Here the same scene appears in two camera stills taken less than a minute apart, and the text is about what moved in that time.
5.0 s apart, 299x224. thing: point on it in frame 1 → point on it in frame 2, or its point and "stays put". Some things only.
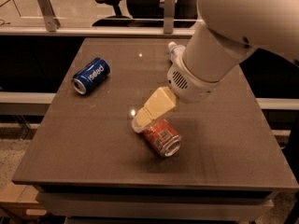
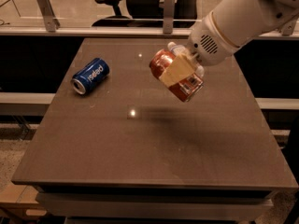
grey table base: x=156 y=204 stays put
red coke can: x=163 y=137 → x=186 y=90
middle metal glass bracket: x=169 y=2 stays put
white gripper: x=189 y=85 → x=207 y=45
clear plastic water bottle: x=177 y=50 stays put
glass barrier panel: x=139 y=7 stays put
